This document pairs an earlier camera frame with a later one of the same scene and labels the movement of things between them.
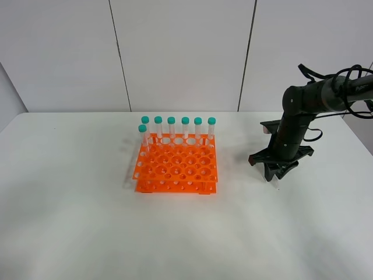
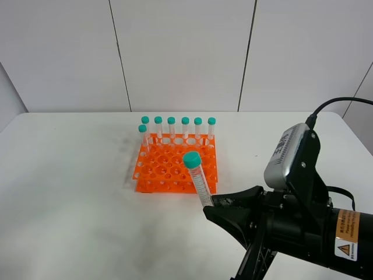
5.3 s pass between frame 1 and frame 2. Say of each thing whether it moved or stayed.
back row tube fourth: stayed
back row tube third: stayed
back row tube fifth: stayed
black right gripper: moved
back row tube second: stayed
